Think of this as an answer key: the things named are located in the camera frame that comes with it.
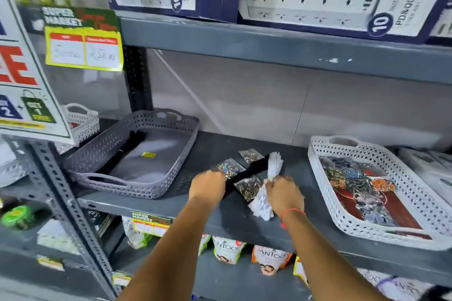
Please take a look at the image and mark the person's right hand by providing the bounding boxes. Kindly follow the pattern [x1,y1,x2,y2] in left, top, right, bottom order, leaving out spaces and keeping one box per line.
[264,175,306,218]

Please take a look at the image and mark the person's left hand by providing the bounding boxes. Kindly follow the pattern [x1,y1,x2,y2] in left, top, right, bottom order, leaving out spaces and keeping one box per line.
[188,170,227,208]

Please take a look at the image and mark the black tray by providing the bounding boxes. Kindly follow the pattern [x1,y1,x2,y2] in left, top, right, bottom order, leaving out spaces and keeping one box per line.
[211,158,273,203]

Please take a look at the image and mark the white paper tag bundle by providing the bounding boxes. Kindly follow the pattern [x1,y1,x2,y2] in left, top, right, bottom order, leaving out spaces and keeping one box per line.
[248,151,284,222]

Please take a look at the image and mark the person's left forearm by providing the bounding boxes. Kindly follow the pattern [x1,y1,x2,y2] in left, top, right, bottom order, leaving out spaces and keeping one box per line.
[117,197,220,301]

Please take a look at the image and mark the person's right forearm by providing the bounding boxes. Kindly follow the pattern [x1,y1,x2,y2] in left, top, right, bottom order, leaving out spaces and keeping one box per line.
[282,210,389,301]

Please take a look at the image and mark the grey perforated plastic basket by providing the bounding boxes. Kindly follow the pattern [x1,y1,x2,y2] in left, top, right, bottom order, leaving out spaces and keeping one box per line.
[63,108,200,200]

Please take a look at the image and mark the white green snack pouch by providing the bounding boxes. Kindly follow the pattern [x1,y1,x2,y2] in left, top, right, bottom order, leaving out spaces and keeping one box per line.
[211,236,247,265]
[198,233,212,256]
[121,216,153,250]

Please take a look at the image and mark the white orange snack pouch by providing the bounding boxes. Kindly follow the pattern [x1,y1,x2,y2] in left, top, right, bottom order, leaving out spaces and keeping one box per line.
[251,245,294,276]

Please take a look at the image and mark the yellow shelf price label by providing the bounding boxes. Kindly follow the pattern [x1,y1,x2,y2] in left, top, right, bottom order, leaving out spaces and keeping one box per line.
[112,271,133,287]
[130,211,173,238]
[36,254,66,273]

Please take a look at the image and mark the white yellow snack pouch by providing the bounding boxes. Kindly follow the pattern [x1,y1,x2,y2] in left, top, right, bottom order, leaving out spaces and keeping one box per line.
[293,256,310,288]

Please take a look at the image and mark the red card liner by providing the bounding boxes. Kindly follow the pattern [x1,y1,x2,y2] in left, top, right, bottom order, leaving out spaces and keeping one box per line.
[332,169,433,241]

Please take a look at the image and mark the grey metal shelf rack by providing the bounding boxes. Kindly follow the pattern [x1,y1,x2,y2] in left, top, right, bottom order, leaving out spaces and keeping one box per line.
[0,11,452,301]

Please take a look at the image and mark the small white perforated basket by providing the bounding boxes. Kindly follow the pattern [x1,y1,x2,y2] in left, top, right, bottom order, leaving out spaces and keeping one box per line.
[54,103,101,155]

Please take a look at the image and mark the white cardboard box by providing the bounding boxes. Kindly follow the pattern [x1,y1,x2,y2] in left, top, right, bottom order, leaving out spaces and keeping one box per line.
[398,147,452,207]

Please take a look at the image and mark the large white perforated basket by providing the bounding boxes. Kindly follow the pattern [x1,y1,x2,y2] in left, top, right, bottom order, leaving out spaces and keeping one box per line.
[307,135,452,251]

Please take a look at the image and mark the white purple snack pouch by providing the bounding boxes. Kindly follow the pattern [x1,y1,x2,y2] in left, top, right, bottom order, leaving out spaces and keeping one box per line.
[357,268,436,301]

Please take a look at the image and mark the white green packet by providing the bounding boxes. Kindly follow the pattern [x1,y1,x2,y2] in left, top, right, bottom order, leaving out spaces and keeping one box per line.
[36,219,81,255]

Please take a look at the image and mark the yellow price label card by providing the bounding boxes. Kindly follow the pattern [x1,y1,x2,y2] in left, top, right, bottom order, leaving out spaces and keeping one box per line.
[41,6,124,72]

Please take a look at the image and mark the green round tin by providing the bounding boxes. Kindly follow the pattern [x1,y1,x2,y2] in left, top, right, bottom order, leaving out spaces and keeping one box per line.
[0,204,36,232]

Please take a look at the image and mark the white promotional sign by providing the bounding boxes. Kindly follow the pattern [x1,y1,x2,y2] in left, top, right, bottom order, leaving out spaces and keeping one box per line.
[0,0,73,145]

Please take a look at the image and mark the clear keychain packet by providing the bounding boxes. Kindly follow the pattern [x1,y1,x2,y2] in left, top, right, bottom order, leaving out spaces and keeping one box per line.
[233,175,263,203]
[216,158,246,180]
[238,149,265,164]

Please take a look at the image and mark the red string bracelet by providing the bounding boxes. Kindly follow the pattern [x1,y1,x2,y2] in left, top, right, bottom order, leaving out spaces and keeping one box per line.
[280,208,307,230]

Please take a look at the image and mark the pile of colourful keychains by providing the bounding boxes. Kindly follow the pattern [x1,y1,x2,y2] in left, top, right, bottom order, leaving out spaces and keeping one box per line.
[319,156,400,228]

